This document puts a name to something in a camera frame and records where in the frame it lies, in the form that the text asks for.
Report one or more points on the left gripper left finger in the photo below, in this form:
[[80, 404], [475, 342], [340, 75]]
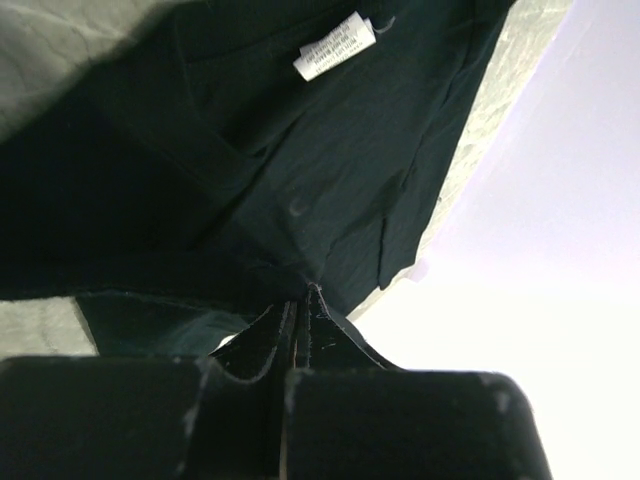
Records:
[[176, 417]]

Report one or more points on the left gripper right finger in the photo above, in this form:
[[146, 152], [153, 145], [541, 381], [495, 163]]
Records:
[[351, 414]]

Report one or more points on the black t shirt blue logo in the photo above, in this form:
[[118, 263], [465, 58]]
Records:
[[236, 153]]

